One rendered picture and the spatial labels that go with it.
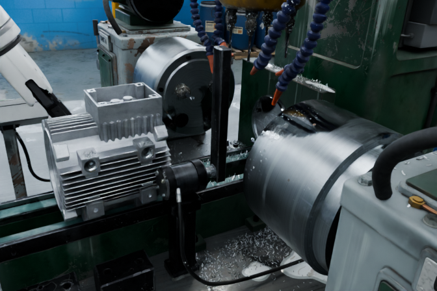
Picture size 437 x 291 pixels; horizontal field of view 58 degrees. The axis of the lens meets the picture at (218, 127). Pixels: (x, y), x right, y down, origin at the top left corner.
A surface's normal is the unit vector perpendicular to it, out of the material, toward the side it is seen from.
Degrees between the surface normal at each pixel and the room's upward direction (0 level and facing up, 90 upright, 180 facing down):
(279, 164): 62
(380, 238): 89
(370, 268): 89
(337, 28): 90
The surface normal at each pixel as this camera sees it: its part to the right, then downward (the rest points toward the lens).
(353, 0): -0.87, 0.17
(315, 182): -0.72, -0.34
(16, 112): 0.44, -0.18
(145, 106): 0.51, 0.36
